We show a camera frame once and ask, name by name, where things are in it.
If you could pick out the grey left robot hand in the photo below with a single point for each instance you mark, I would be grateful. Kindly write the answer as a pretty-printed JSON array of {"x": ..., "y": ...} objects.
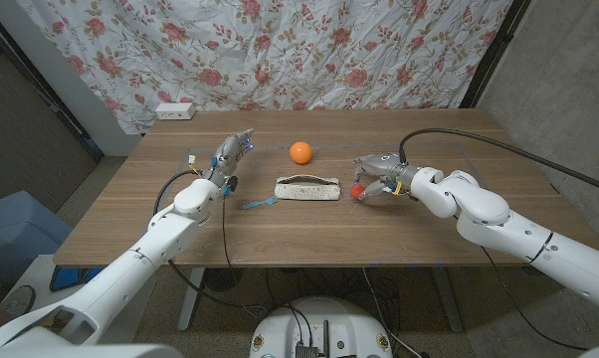
[{"x": 227, "y": 156}]

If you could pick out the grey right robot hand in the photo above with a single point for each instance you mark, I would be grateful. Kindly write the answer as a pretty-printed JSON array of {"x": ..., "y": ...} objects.
[{"x": 386, "y": 166}]

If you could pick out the red textured ball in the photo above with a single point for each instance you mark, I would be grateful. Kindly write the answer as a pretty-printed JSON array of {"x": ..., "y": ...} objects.
[{"x": 355, "y": 191}]

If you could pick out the beige dotted pen bag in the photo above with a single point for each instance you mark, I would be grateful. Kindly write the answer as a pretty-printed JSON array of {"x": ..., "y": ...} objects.
[{"x": 307, "y": 191}]

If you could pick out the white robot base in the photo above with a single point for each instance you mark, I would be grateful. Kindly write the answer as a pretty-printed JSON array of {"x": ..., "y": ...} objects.
[{"x": 319, "y": 323}]

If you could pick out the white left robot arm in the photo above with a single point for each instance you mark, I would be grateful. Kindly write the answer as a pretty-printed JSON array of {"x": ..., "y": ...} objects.
[{"x": 155, "y": 243}]

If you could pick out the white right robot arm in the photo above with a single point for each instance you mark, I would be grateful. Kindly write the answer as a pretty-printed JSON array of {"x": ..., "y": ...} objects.
[{"x": 478, "y": 204}]

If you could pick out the white power strip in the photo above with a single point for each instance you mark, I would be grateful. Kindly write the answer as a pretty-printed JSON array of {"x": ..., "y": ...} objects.
[{"x": 175, "y": 111}]

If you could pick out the orange fruit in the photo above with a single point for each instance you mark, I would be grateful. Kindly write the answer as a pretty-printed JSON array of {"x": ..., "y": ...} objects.
[{"x": 300, "y": 152}]

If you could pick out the floral backdrop cloth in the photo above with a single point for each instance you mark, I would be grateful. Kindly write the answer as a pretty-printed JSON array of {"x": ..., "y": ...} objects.
[{"x": 259, "y": 54}]

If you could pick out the white table leg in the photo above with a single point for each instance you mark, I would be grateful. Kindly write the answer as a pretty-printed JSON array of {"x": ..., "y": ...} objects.
[
  {"x": 190, "y": 303},
  {"x": 449, "y": 303}
]

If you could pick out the black backdrop stand pole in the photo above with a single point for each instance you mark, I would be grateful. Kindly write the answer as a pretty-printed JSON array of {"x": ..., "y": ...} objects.
[{"x": 493, "y": 52}]

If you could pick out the blue plastic bin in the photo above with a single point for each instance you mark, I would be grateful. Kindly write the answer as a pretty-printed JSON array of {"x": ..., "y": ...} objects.
[{"x": 16, "y": 233}]

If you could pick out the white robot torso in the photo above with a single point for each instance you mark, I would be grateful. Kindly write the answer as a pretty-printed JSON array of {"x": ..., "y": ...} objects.
[{"x": 80, "y": 352}]

